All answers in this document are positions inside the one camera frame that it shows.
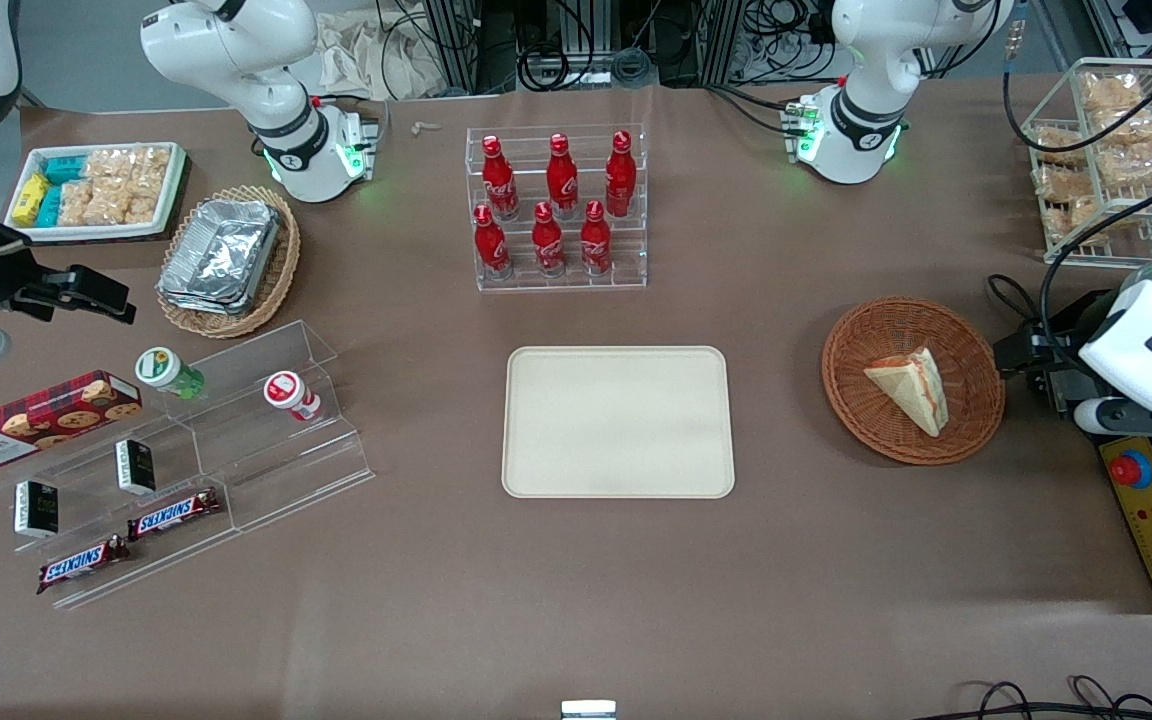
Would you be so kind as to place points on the beige rectangular tray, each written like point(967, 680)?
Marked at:
point(616, 420)

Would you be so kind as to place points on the teal snack packet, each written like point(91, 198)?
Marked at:
point(64, 170)
point(49, 207)

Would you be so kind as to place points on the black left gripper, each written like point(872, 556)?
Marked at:
point(1068, 345)

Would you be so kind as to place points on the Snickers chocolate bar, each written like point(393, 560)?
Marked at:
point(81, 564)
point(174, 513)

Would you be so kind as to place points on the red emergency stop button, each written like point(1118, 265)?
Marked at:
point(1131, 468)

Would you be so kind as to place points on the round brown wicker basket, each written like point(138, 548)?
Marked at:
point(886, 420)

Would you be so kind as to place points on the red tartan cookie box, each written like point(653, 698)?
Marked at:
point(36, 420)

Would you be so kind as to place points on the crumpled white cloth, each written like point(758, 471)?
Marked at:
point(366, 60)

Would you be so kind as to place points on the oval tan wicker basket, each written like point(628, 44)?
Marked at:
point(281, 270)

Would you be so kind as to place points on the small black box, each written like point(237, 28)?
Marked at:
point(36, 509)
point(135, 467)

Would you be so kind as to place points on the yellow snack packet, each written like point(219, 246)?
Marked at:
point(30, 200)

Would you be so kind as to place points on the aluminium frame rack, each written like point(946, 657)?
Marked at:
point(456, 40)

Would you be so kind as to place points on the red cola bottle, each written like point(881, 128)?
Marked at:
point(620, 175)
point(491, 245)
point(498, 180)
point(595, 240)
point(562, 178)
point(548, 243)

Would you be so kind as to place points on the clear acrylic bottle rack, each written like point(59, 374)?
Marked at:
point(626, 275)

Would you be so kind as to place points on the triangle sandwich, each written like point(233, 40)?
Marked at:
point(911, 390)

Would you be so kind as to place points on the stacked aluminium foil trays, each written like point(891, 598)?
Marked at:
point(221, 255)

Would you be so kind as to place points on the black table appliance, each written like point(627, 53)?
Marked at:
point(1066, 310)

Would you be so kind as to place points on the clear rice cracker bag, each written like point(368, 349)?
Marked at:
point(111, 200)
point(76, 203)
point(148, 180)

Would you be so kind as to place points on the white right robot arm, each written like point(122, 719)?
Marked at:
point(236, 50)

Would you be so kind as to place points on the red yogurt cup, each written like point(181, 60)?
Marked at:
point(288, 393)

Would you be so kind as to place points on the green yogurt cup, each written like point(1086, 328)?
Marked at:
point(164, 369)

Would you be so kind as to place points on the white rectangular snack tray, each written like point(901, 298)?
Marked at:
point(96, 233)

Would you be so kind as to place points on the small beige scrap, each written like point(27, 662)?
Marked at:
point(426, 127)

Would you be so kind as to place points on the bagged fried snack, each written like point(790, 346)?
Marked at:
point(1126, 170)
point(1134, 128)
point(1071, 220)
point(1058, 145)
point(1064, 185)
point(1111, 92)

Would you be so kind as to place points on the clear acrylic stepped display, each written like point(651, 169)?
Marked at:
point(276, 470)

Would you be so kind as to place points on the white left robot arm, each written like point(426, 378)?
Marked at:
point(866, 60)

